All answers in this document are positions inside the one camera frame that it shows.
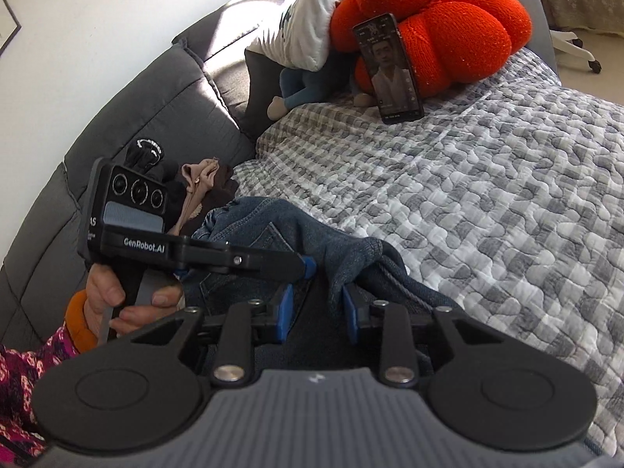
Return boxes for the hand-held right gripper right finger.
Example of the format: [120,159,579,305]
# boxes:
[342,284,495,387]

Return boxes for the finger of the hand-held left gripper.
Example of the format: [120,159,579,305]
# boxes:
[184,239,314,284]

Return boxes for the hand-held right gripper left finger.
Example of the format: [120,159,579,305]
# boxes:
[129,284,294,385]

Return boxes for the dark blue jeans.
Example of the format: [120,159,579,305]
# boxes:
[183,196,464,386]

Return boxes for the person's left hand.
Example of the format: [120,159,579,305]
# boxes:
[84,263,185,336]

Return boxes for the black rolled cloth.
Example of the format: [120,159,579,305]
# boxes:
[124,137,182,192]

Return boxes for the beige and brown cloth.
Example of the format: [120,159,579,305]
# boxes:
[168,157,239,235]

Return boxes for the grey sofa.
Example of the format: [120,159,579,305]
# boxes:
[0,0,559,352]

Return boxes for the blue plush doll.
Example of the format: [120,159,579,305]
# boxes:
[267,56,376,120]

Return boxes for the grey checked quilt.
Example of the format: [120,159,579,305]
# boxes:
[256,49,624,459]

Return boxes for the black smartphone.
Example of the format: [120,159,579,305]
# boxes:
[352,12,425,125]

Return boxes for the white quilted pillow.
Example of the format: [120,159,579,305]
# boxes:
[245,0,374,73]

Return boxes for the orange flower-shaped cushion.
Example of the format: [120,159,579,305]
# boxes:
[330,0,532,101]

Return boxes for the white office chair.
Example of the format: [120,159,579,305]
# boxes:
[529,0,603,74]

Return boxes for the black framed wall picture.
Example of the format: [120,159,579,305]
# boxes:
[0,0,23,53]

